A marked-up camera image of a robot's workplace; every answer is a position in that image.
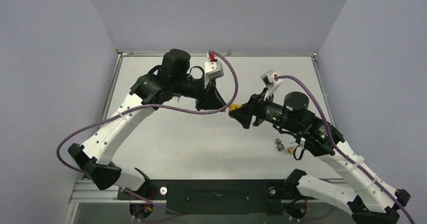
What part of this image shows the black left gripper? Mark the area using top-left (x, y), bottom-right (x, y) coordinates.
top-left (172, 73), bottom-right (227, 111)

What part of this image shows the yellow padlock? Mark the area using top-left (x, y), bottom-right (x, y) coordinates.
top-left (228, 103), bottom-right (242, 112)

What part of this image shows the brass padlock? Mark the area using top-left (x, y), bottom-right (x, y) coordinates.
top-left (286, 146), bottom-right (295, 155)

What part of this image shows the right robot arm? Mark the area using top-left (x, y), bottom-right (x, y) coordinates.
top-left (229, 92), bottom-right (410, 223)

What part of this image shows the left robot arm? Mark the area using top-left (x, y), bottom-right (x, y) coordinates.
top-left (68, 49), bottom-right (226, 199)

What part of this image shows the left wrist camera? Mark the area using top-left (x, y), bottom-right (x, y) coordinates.
top-left (204, 61), bottom-right (224, 88)

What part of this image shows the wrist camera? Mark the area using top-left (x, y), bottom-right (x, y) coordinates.
top-left (261, 70), bottom-right (282, 101)
top-left (204, 61), bottom-right (224, 88)

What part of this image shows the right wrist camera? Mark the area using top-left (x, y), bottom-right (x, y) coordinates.
top-left (261, 70), bottom-right (282, 101)

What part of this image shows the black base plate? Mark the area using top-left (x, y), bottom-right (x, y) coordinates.
top-left (117, 179), bottom-right (305, 215)

